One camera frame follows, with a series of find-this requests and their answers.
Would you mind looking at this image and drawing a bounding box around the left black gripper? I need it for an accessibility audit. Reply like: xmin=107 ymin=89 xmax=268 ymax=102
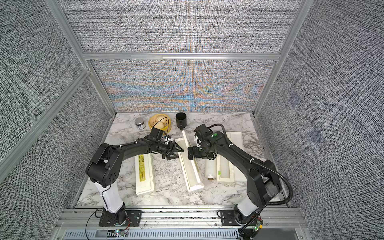
xmin=155 ymin=141 xmax=185 ymax=161

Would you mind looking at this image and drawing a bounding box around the white wrap dispenser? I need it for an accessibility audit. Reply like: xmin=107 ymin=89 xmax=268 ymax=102
xmin=175 ymin=131 xmax=205 ymax=193
xmin=215 ymin=130 xmax=247 ymax=185
xmin=135 ymin=154 xmax=155 ymax=195

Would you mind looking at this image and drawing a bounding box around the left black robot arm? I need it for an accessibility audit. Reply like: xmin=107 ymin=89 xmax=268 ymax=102
xmin=86 ymin=136 xmax=184 ymax=226

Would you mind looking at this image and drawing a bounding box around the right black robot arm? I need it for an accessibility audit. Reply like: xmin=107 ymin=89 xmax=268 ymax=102
xmin=188 ymin=124 xmax=294 ymax=226

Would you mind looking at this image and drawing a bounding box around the yellow bowl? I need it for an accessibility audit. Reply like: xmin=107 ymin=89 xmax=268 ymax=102
xmin=148 ymin=114 xmax=172 ymax=134

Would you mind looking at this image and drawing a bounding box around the black cup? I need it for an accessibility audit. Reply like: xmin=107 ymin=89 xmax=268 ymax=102
xmin=176 ymin=112 xmax=187 ymax=131

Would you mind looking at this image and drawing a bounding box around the small silver lidded jar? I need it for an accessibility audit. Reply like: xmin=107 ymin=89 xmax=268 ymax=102
xmin=135 ymin=118 xmax=146 ymax=130

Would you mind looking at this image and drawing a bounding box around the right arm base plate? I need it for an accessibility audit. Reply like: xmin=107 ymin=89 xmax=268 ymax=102
xmin=217 ymin=210 xmax=263 ymax=227

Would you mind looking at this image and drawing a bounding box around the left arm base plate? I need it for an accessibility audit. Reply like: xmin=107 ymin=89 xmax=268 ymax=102
xmin=99 ymin=210 xmax=143 ymax=227

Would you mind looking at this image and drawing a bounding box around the aluminium front rail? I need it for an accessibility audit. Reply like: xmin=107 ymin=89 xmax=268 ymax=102
xmin=51 ymin=206 xmax=311 ymax=240

